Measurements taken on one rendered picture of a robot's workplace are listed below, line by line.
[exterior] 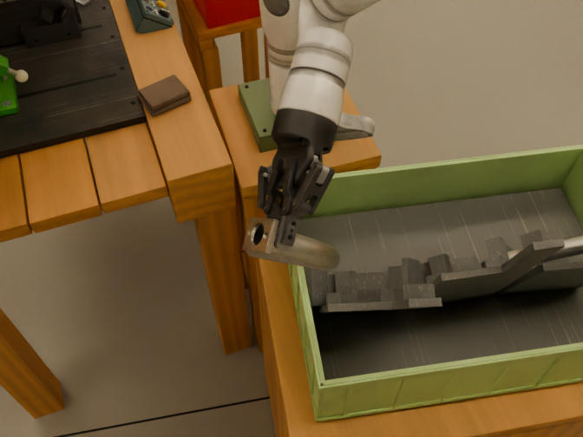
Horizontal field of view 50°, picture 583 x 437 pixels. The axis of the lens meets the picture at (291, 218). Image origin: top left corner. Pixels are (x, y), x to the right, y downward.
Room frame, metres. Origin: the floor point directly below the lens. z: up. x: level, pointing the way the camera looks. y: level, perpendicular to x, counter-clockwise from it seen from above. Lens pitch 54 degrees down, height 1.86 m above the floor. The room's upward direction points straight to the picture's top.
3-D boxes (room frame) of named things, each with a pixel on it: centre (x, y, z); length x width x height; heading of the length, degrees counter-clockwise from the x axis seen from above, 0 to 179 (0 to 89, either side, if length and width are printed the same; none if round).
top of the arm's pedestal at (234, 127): (1.02, 0.00, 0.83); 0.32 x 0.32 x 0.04; 17
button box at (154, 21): (1.36, 0.36, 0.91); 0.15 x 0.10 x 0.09; 20
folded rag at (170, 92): (1.04, 0.29, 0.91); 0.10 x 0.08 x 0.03; 124
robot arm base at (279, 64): (1.03, 0.00, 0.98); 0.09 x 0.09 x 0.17; 23
